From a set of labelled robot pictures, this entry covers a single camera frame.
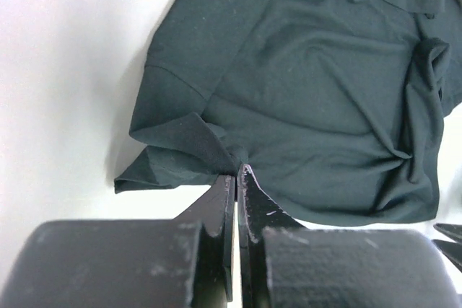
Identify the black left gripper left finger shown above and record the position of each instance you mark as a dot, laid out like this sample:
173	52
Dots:
214	211

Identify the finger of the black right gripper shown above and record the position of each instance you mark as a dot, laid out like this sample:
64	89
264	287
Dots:
451	251
453	231

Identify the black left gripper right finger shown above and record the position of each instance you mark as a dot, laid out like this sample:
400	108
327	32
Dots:
256	211

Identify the black t-shirt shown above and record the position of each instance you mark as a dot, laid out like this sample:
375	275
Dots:
337	106

